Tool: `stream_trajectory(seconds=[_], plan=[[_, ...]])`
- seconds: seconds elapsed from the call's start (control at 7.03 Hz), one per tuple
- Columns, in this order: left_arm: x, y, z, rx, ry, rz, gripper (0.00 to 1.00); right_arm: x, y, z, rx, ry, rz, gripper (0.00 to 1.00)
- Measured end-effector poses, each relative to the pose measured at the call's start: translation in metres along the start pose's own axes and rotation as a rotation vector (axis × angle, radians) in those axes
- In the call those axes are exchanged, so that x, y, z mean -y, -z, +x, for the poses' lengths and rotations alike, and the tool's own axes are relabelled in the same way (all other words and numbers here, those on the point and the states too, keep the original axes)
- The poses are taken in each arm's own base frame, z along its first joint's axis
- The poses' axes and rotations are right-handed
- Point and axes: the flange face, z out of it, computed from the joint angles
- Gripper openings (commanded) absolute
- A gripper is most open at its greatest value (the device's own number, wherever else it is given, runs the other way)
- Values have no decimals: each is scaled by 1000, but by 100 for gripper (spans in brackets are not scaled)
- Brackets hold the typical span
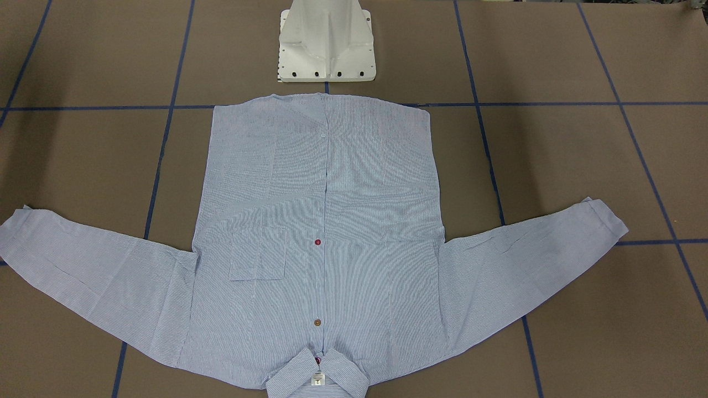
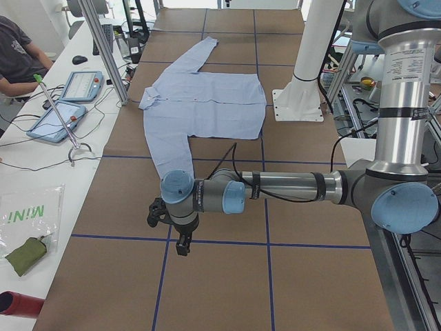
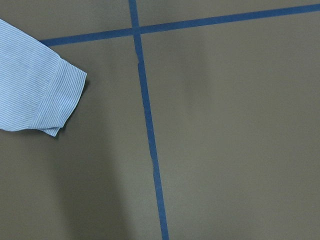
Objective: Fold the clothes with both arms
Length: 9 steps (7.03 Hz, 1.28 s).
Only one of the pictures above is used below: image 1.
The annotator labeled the white camera mast pedestal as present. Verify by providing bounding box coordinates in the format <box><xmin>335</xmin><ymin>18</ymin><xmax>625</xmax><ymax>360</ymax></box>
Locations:
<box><xmin>277</xmin><ymin>1</ymin><xmax>377</xmax><ymax>83</ymax></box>

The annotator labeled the light blue striped shirt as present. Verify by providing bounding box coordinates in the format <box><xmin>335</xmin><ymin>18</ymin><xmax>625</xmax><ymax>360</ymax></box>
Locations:
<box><xmin>2</xmin><ymin>93</ymin><xmax>628</xmax><ymax>397</ymax></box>

